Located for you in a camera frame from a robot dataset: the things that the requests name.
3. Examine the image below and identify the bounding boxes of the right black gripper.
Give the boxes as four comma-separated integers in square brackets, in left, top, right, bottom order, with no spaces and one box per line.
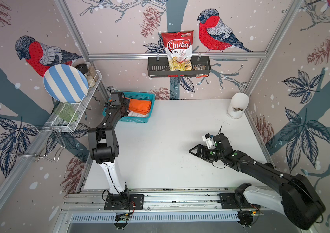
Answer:
[188,145,224,162]

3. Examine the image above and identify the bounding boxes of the white shorts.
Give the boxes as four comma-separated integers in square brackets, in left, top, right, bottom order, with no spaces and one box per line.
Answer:
[128,111,148,117]

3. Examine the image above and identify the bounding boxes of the orange garment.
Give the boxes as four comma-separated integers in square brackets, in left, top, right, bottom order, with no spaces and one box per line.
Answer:
[129,99,152,115]

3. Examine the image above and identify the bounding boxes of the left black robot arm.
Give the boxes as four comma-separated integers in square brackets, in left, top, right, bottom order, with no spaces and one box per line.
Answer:
[88,92,130,205]

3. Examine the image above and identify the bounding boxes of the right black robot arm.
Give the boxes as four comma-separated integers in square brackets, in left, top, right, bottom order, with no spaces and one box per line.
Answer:
[189,133,326,230]

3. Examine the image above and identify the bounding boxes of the teal plastic basket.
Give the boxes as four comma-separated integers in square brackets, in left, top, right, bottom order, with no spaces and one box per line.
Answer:
[101,92,155,125]

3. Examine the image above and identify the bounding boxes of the clear spice jar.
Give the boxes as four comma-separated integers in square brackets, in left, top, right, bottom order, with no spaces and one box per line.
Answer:
[86,62,99,87]

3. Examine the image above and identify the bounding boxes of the dark lid spice jar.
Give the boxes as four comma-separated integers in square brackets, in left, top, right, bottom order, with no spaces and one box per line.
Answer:
[75,63,95,87]

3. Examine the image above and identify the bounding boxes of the white ceramic holder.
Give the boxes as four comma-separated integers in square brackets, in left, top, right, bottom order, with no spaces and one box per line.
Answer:
[227,93,249,119]

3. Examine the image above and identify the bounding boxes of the green glass cup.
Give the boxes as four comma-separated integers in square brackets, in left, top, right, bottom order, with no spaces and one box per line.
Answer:
[53,103,78,122]

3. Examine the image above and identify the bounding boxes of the blue striped plate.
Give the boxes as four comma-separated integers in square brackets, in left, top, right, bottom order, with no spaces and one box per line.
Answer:
[43,64,89,103]

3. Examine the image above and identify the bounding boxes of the red Chuba chips bag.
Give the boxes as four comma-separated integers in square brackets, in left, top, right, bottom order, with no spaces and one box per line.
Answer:
[162,31,194,71]

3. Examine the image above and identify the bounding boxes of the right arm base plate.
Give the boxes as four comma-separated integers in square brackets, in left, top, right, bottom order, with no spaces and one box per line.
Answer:
[218,193,252,209]

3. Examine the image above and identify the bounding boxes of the black wall shelf basket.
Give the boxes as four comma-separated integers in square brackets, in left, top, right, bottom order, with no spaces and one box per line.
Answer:
[147,56,211,78]

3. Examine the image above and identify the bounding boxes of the aluminium mounting rail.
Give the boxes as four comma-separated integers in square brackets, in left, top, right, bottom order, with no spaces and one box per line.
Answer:
[61,186,282,212]

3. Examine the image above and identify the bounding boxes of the white wire wall rack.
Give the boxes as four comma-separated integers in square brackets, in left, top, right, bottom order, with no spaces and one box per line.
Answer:
[9,70,104,163]

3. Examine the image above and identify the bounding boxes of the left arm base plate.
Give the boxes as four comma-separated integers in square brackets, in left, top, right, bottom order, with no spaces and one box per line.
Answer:
[104,194,144,211]

